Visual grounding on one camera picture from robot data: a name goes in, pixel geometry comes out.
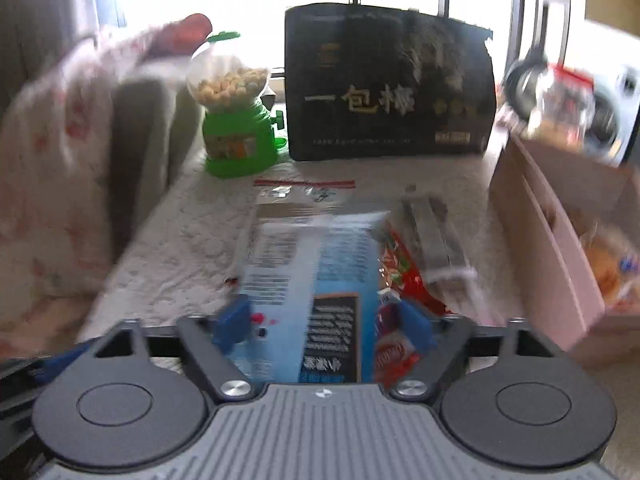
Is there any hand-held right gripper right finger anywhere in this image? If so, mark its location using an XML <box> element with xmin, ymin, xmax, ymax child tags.
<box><xmin>389</xmin><ymin>299</ymin><xmax>557</xmax><ymax>403</ymax></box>

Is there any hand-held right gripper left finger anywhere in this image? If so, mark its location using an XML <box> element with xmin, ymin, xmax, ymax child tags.
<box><xmin>92</xmin><ymin>294</ymin><xmax>257</xmax><ymax>404</ymax></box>

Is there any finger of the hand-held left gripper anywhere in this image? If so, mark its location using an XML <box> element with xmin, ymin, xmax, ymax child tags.
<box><xmin>30</xmin><ymin>337</ymin><xmax>101</xmax><ymax>380</ymax></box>

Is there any light blue snack packet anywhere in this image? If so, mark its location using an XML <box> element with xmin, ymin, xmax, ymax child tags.
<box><xmin>239</xmin><ymin>209</ymin><xmax>392</xmax><ymax>387</ymax></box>

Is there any pink cardboard box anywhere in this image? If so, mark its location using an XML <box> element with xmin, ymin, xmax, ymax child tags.
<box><xmin>488</xmin><ymin>130</ymin><xmax>640</xmax><ymax>368</ymax></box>

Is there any clear packet orange pastry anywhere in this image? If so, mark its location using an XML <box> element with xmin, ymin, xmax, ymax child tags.
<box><xmin>580</xmin><ymin>227</ymin><xmax>640</xmax><ymax>308</ymax></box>

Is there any red snack packet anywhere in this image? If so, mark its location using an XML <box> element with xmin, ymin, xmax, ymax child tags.
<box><xmin>372</xmin><ymin>225</ymin><xmax>452</xmax><ymax>387</ymax></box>

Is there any silver striped snack packet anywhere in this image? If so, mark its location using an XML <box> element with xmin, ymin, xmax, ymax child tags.
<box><xmin>399</xmin><ymin>191</ymin><xmax>482</xmax><ymax>288</ymax></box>

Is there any clear zip bag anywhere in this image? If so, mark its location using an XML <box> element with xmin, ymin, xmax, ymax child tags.
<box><xmin>252</xmin><ymin>178</ymin><xmax>358</xmax><ymax>222</ymax></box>

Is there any grey chair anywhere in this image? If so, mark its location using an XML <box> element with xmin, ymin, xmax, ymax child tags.
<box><xmin>111</xmin><ymin>76</ymin><xmax>203</xmax><ymax>266</ymax></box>

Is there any floral printed blanket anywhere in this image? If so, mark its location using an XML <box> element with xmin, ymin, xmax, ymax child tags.
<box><xmin>0</xmin><ymin>24</ymin><xmax>213</xmax><ymax>356</ymax></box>

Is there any green gumball candy dispenser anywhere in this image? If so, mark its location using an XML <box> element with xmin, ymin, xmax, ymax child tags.
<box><xmin>186</xmin><ymin>31</ymin><xmax>289</xmax><ymax>180</ymax></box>

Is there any black snack bag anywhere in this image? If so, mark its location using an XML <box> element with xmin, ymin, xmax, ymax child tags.
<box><xmin>284</xmin><ymin>3</ymin><xmax>498</xmax><ymax>163</ymax></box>

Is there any clear jar red lid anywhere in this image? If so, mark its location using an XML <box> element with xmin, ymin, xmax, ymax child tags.
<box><xmin>527</xmin><ymin>62</ymin><xmax>600</xmax><ymax>155</ymax></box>

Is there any pink brown cloth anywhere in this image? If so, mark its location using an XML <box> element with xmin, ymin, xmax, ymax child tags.
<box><xmin>162</xmin><ymin>13</ymin><xmax>214</xmax><ymax>58</ymax></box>

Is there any grey washing machine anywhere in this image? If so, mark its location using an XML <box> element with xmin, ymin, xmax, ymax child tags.
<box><xmin>502</xmin><ymin>0</ymin><xmax>640</xmax><ymax>168</ymax></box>

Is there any grey window curtain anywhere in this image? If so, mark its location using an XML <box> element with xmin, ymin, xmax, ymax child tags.
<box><xmin>0</xmin><ymin>0</ymin><xmax>118</xmax><ymax>111</ymax></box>

